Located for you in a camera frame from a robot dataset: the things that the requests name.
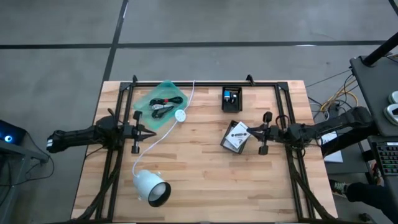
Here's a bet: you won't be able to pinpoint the dark grey desk top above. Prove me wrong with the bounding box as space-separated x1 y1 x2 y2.
349 54 398 138

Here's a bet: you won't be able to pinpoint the person's leg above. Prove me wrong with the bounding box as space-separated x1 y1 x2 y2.
345 182 398 223

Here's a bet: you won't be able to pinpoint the black cable with red tie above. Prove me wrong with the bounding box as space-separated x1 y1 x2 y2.
149 96 184 106

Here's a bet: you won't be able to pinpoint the white lamp cable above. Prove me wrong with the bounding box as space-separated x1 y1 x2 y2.
131 80 197 179

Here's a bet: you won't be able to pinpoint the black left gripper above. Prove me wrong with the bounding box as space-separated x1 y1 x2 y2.
122 110 157 155

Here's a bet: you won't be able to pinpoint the yellow floor cables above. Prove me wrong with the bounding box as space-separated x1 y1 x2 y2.
320 88 360 113

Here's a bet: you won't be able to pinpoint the computer case with blue light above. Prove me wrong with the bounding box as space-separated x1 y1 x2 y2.
0 119 27 147

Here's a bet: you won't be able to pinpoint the black computer keyboard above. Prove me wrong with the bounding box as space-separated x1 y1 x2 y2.
374 141 398 177

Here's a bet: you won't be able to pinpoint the black slanted pole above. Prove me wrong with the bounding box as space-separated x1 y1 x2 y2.
362 30 398 68

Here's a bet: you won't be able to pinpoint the white paper sheet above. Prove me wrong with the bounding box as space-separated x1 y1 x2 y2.
318 129 345 164

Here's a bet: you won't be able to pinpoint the person's shoe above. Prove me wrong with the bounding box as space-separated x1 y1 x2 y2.
328 179 349 198

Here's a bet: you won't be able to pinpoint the grey metal stand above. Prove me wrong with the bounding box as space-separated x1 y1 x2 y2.
0 141 50 224

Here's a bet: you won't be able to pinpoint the black desk leg bar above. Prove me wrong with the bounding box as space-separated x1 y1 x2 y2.
320 119 379 157

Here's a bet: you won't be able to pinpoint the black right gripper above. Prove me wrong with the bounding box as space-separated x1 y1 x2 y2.
246 111 287 156

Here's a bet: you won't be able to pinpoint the black metal table frame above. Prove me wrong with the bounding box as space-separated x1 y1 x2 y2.
73 74 335 223

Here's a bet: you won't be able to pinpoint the round white inline switch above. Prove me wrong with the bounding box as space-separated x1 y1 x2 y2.
174 109 187 123

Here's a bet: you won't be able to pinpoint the black slotted plastic basket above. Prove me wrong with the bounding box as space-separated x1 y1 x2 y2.
220 86 243 114
220 119 252 156

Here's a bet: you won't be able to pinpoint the translucent teal plastic bin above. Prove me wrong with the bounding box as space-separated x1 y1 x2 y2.
132 79 190 131

